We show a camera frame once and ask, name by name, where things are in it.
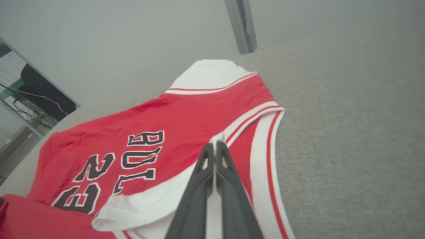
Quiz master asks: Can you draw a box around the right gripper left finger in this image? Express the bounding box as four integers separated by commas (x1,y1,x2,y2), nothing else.
165,143,216,239

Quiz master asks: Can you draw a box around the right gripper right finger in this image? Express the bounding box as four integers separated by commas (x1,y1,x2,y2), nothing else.
215,141,265,239

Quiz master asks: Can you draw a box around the red basketball jersey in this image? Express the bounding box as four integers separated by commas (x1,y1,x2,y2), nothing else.
0,59,297,239

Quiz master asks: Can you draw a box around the black electronic device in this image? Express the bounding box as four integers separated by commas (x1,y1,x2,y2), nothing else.
20,64,77,122

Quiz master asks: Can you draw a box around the grey partition post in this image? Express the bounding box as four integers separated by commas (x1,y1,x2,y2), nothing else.
224,0,261,55

